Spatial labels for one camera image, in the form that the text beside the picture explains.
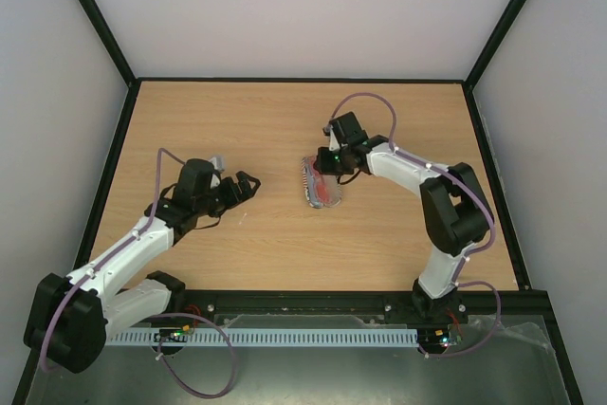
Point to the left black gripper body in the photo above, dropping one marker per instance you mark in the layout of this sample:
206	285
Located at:
217	205

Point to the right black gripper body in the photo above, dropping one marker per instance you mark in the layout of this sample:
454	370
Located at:
324	161

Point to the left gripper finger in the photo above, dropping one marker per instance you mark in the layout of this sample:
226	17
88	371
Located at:
246	180
245	192

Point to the red sunglasses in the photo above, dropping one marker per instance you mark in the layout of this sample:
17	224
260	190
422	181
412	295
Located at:
324	190

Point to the flag pattern glasses case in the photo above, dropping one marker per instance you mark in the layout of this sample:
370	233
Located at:
308	170

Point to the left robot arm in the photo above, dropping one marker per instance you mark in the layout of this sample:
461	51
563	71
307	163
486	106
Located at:
73	317

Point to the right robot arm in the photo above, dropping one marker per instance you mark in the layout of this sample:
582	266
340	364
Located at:
456	213

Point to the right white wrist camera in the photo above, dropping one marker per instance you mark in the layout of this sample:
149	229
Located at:
334	144

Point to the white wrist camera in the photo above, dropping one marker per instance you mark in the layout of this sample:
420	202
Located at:
218	163
334	144

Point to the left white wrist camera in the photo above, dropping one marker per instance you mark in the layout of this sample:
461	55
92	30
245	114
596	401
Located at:
218	163

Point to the light blue slotted cable duct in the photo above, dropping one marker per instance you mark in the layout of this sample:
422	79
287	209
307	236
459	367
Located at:
270	337

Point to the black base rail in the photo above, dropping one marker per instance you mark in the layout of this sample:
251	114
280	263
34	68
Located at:
397	307

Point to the black aluminium frame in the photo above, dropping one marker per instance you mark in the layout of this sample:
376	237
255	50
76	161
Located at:
518	301

